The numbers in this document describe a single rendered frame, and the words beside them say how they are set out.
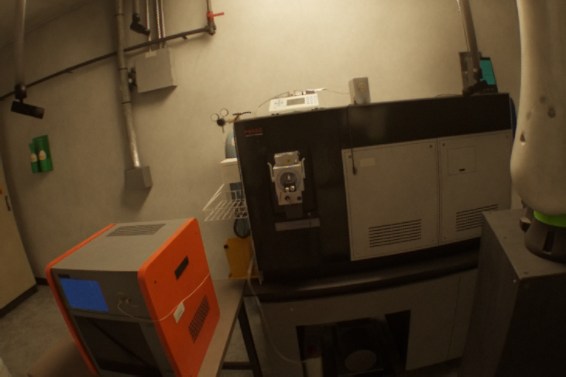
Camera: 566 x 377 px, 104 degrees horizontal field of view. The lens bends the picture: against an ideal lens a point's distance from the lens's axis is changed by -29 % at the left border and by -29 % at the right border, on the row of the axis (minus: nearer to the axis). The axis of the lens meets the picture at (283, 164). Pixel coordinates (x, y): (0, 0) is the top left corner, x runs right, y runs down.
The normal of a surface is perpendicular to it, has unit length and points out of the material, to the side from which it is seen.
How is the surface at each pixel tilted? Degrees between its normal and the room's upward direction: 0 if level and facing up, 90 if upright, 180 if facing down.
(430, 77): 90
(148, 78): 90
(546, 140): 82
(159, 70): 90
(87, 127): 90
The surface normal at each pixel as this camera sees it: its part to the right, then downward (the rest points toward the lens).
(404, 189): -0.05, 0.16
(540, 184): -0.86, 0.36
